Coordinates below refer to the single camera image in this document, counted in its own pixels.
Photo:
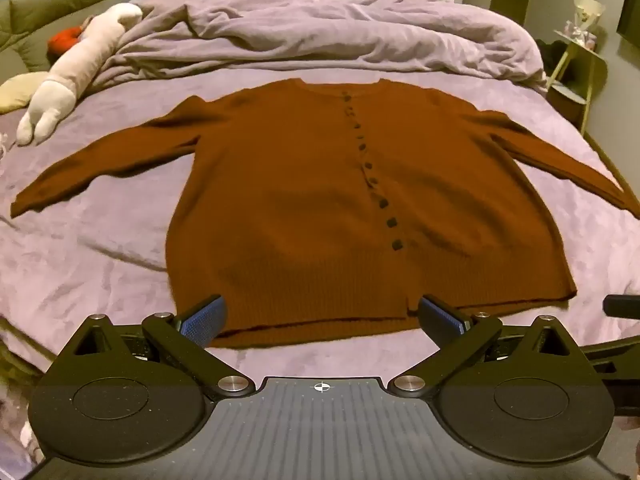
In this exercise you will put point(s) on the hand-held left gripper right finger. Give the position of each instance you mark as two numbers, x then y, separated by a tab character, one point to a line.
440	317

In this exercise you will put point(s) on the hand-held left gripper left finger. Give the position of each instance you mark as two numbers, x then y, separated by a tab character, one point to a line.
205	317

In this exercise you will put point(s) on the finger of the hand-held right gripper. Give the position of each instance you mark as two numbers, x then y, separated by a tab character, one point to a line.
622	306

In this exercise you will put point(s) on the brown button cardigan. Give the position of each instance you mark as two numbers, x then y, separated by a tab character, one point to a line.
310	200

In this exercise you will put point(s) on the purple bed sheet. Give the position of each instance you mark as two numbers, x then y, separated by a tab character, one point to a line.
100	240

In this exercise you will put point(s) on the yellow-green side table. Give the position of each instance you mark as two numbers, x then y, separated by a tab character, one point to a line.
582	65

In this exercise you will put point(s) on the dark bag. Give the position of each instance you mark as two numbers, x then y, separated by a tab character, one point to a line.
552	57

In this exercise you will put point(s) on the white long plush toy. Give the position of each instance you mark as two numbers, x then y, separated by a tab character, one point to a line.
75	65

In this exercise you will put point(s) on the yellow pillow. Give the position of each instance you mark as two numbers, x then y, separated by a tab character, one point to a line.
20	91

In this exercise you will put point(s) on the wrapped flower bouquet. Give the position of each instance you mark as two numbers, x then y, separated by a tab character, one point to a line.
587	12

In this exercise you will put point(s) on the purple duvet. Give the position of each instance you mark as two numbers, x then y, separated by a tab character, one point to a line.
325	30

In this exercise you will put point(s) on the red plush toy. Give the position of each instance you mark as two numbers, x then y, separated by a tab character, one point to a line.
64	41

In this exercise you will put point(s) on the green pillow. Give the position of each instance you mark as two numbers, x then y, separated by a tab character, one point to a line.
40	12

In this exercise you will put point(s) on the dark wall television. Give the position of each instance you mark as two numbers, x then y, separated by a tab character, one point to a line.
630	15

